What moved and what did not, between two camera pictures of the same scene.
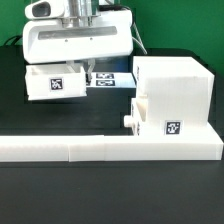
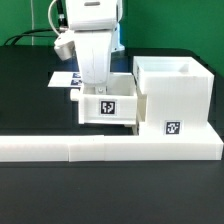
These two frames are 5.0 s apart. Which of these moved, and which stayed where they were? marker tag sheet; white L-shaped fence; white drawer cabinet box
Moved: marker tag sheet
Stayed: white L-shaped fence; white drawer cabinet box
